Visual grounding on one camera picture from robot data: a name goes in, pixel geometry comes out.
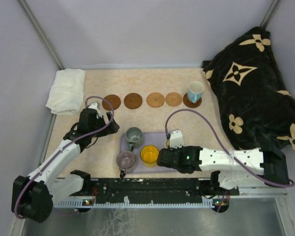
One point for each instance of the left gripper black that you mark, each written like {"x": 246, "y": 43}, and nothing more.
{"x": 113, "y": 128}

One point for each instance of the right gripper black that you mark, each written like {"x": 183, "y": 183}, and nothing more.
{"x": 174, "y": 149}

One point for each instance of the yellow mug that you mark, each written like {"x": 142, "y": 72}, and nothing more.
{"x": 149, "y": 155}

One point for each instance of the grey green mug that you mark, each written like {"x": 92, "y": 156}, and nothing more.
{"x": 134, "y": 138}

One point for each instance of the purple mug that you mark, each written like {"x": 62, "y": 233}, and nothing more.
{"x": 126, "y": 162}

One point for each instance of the woven rattan coaster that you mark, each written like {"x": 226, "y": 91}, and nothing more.
{"x": 173, "y": 99}
{"x": 155, "y": 100}

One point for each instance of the white light-blue mug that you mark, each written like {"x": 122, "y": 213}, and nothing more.
{"x": 195, "y": 91}

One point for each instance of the cream mug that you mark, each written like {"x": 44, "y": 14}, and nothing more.
{"x": 167, "y": 143}

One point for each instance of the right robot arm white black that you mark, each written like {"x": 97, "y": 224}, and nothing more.
{"x": 229, "y": 169}

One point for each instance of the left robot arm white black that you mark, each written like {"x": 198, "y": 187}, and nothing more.
{"x": 34, "y": 196}

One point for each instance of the lavender plastic tray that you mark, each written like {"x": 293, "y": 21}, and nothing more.
{"x": 156, "y": 139}

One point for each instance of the white folded cloth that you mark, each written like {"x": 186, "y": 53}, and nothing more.
{"x": 67, "y": 92}

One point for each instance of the black floral blanket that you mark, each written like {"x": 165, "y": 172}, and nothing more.
{"x": 254, "y": 105}

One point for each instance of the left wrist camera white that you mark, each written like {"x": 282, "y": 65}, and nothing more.
{"x": 95, "y": 106}

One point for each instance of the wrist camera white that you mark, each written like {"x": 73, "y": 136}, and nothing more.
{"x": 95, "y": 106}
{"x": 176, "y": 139}

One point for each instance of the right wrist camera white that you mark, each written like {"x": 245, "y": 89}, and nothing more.
{"x": 176, "y": 139}

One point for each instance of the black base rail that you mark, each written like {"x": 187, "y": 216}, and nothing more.
{"x": 146, "y": 190}

